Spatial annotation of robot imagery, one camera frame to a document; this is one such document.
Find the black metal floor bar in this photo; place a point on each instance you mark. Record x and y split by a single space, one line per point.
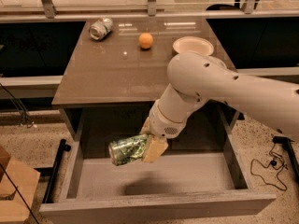
51 173

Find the grey cabinet with countertop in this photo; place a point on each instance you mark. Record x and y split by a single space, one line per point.
117 70

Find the white green soda can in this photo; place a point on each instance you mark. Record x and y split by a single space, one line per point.
99 29

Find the cardboard box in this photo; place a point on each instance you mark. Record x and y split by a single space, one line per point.
18 183

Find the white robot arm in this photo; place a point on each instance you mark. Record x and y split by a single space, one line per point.
195 79

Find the open grey top drawer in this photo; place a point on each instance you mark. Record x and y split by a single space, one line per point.
199 175

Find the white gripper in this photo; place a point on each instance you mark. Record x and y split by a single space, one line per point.
161 124

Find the orange fruit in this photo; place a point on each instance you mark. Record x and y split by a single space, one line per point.
145 40

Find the white paper bowl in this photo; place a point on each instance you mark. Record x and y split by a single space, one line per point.
195 44

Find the black office chair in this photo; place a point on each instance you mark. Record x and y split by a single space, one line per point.
247 6

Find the black stand base right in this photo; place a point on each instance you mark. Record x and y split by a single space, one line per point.
287 145

